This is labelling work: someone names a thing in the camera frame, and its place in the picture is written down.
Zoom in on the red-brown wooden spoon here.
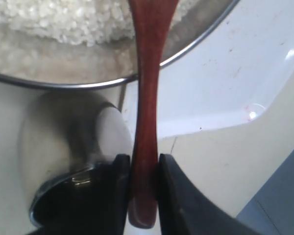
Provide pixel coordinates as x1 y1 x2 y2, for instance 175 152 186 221
128 0 178 229

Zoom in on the steel bowl of rice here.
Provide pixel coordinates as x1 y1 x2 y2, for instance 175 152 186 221
0 0 241 89

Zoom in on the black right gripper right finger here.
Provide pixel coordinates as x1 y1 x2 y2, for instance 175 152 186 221
158 154 257 235

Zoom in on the white rectangular tray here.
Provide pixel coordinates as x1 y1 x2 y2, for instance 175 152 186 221
120 0 294 140

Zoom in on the shiny steel cup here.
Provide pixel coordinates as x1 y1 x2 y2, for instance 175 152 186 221
0 83 132 235

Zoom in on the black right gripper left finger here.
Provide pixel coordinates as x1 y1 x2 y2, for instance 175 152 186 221
29 154 130 235

